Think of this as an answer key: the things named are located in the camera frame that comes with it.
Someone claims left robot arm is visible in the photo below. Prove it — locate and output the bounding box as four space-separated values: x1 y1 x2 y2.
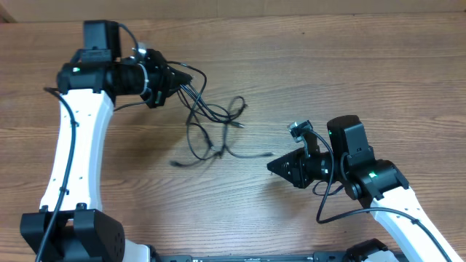
20 20 191 261

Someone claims black USB cable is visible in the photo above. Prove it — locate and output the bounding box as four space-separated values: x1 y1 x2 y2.
169 60 275 168

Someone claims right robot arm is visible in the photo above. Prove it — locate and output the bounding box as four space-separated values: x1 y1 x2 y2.
266 115 461 261

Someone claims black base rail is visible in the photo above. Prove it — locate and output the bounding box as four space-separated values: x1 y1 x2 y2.
159 251 363 262

